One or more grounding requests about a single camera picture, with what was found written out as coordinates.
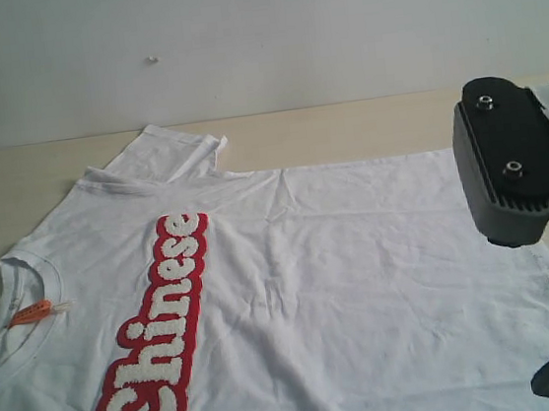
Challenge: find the orange neck tag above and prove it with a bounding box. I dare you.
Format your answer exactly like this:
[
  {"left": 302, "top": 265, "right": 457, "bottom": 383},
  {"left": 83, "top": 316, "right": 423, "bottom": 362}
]
[{"left": 7, "top": 299, "right": 75, "bottom": 328}]

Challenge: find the white t-shirt red lettering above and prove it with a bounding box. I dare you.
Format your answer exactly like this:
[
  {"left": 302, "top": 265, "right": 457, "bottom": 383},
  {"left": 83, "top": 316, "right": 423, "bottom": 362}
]
[{"left": 0, "top": 126, "right": 549, "bottom": 411}]

